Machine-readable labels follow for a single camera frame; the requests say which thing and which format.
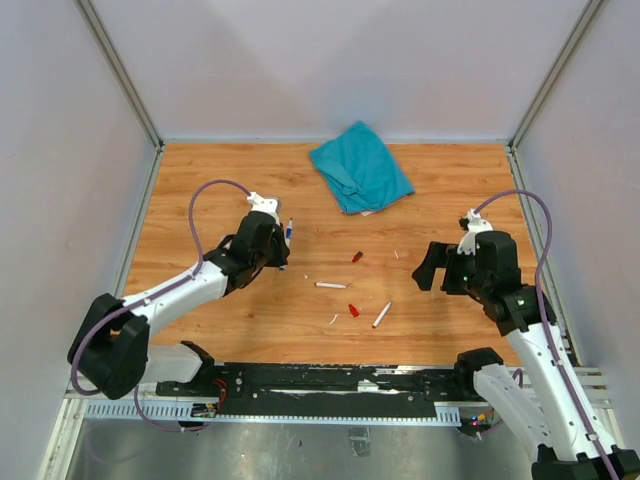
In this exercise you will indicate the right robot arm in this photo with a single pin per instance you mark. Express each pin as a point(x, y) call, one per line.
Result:
point(562, 434)

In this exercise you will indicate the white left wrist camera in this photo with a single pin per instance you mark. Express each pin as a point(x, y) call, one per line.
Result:
point(263, 209)

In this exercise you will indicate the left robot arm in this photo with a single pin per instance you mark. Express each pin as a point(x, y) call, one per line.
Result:
point(112, 353)

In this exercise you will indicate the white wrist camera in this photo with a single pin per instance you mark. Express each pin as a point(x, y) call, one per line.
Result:
point(472, 224)
point(263, 209)

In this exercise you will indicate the white red pen horizontal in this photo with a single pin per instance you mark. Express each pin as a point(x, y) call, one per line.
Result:
point(330, 285)

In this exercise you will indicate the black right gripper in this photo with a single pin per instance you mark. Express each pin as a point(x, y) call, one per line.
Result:
point(440, 254)

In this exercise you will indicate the white red pen diagonal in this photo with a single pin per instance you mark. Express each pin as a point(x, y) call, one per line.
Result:
point(381, 315)

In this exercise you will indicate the blue white marker pen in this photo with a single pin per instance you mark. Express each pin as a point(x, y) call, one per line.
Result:
point(288, 233)

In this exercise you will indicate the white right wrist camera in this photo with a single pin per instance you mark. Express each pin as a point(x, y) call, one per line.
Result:
point(472, 224)

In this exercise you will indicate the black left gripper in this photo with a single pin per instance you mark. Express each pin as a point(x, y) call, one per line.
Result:
point(283, 251)

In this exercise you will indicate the teal folded cloth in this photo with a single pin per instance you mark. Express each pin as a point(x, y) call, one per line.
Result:
point(361, 172)

